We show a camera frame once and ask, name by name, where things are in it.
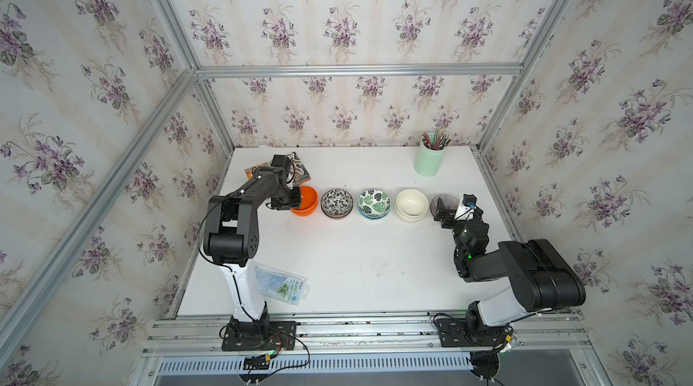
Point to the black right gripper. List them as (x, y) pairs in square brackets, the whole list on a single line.
[(448, 217)]

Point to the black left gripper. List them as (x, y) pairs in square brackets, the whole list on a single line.
[(294, 205)]

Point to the orange bowl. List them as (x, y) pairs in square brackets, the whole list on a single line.
[(309, 201)]

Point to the purple glass bowl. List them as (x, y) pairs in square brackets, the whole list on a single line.
[(444, 204)]

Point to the dark patterned bowl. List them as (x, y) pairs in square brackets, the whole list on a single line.
[(337, 203)]

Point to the large cream bowl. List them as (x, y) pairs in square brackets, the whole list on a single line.
[(411, 205)]

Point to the green leaf bowl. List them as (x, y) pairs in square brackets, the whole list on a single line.
[(374, 204)]

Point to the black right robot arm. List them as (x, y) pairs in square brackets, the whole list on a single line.
[(539, 278)]

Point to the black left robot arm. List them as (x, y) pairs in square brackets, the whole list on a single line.
[(230, 240)]

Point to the orange illustrated booklet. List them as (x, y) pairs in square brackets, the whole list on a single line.
[(297, 174)]

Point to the pale green pen cup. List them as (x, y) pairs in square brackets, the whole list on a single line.
[(430, 153)]

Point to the clear plastic packet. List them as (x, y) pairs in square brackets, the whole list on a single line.
[(283, 286)]

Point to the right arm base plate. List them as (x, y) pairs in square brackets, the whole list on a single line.
[(471, 332)]

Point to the aluminium rail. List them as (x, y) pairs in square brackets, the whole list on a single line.
[(360, 332)]

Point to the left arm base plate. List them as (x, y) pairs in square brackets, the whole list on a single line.
[(261, 335)]

